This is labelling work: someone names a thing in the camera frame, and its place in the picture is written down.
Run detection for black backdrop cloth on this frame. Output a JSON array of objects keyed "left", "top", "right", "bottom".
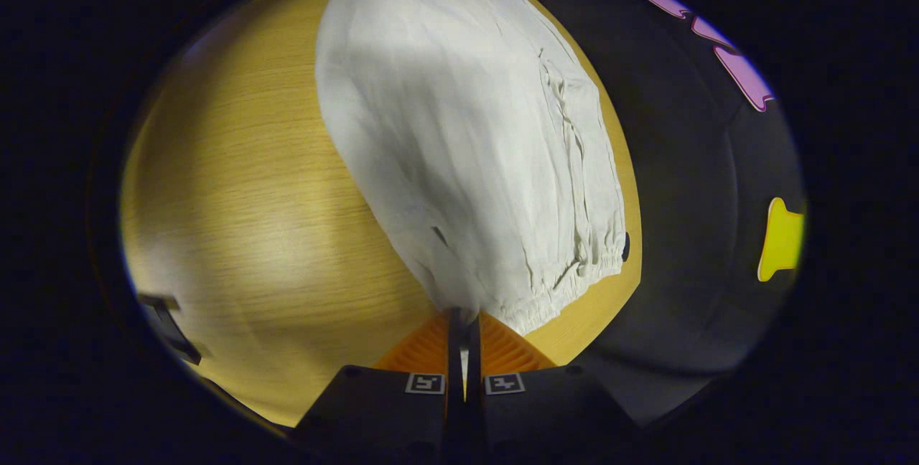
[{"left": 431, "top": 0, "right": 806, "bottom": 428}]

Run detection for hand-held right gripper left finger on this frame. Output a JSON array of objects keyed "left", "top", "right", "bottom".
[{"left": 291, "top": 309, "right": 466, "bottom": 453}]

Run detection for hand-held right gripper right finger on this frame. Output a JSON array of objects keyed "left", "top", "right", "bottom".
[{"left": 465, "top": 309, "right": 641, "bottom": 453}]

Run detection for white jeans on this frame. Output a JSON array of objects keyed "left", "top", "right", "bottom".
[{"left": 314, "top": 0, "right": 627, "bottom": 398}]

